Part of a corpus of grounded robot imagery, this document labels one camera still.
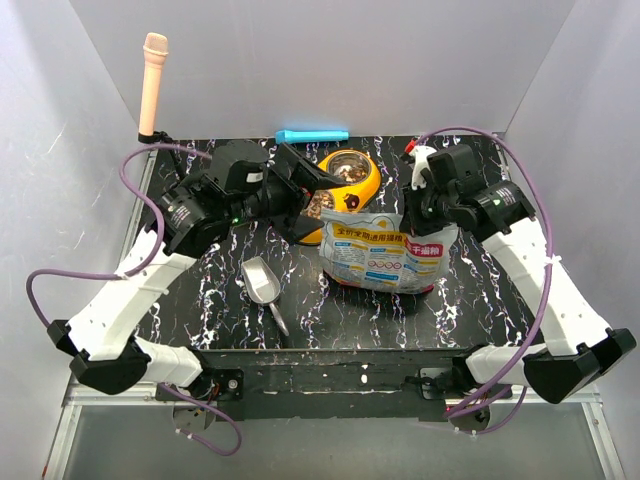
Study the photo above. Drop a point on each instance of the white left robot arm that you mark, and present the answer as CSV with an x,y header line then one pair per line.
x,y
198,213

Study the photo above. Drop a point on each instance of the cyan flashlight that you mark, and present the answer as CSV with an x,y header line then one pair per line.
x,y
317,136

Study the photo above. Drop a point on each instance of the pink white pet food bag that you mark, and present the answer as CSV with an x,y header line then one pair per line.
x,y
368,251

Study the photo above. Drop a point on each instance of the pink microphone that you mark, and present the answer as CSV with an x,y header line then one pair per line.
x,y
155,52

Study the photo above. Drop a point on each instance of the aluminium frame rail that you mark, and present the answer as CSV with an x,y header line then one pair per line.
x,y
103,327

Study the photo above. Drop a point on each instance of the yellow double pet bowl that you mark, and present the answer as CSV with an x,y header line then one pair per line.
x,y
363,178

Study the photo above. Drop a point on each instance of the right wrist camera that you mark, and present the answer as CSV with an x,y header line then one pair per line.
x,y
452,168

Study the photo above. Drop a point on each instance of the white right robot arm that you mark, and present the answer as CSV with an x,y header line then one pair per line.
x,y
569,344

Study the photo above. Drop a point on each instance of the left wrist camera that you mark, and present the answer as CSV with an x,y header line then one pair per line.
x,y
238,166

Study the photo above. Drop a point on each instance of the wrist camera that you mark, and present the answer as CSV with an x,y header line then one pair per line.
x,y
452,168
238,166

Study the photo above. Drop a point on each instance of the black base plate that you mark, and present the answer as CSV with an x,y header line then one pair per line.
x,y
325,383

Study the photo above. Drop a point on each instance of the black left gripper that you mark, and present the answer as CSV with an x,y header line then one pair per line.
x,y
307,175

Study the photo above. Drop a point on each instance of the silver metal scoop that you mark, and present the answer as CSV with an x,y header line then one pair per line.
x,y
263,288

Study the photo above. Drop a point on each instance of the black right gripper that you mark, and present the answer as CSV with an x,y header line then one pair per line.
x,y
411,221

